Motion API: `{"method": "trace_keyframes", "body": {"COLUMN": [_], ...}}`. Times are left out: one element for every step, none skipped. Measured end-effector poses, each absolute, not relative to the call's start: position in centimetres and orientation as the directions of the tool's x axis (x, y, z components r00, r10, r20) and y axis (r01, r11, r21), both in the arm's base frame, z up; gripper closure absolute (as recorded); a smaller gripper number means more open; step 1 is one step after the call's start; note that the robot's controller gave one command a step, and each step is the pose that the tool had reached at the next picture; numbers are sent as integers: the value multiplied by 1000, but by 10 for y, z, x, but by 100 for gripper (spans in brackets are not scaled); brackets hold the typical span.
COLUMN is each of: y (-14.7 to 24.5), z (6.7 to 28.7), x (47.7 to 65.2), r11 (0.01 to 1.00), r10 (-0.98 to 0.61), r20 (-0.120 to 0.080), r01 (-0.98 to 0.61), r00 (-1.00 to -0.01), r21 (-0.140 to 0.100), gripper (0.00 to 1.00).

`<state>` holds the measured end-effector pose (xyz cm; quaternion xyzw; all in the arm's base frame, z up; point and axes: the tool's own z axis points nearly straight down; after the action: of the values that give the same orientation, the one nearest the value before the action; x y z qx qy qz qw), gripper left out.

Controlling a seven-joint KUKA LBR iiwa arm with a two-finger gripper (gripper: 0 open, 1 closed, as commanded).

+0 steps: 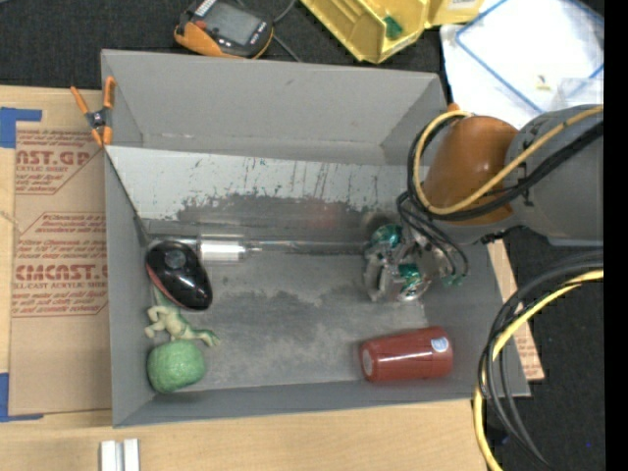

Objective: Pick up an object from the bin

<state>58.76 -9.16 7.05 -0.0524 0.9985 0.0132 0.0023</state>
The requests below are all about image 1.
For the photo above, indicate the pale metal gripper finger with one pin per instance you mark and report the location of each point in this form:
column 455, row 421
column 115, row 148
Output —
column 383, row 287
column 380, row 259

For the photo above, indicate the green and silver can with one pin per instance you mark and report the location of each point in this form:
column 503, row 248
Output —
column 387, row 236

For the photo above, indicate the red-brown cylinder container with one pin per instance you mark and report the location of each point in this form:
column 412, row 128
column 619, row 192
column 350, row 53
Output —
column 406, row 355

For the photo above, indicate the grey metal bin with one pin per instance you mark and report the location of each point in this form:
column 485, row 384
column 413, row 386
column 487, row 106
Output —
column 304, row 312

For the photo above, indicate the clear tube with white cap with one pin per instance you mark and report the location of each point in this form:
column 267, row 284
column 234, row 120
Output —
column 223, row 251

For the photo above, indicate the black computer mouse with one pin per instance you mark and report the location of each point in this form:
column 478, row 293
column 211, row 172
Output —
column 179, row 275

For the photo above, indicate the pale green toy dinosaur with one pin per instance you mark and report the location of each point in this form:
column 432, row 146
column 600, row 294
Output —
column 174, row 323

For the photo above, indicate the green foam ball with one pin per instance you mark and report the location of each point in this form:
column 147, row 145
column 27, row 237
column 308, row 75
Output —
column 175, row 366

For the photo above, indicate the brown cardboard board red print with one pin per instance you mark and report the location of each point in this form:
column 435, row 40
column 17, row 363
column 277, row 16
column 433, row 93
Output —
column 59, row 351

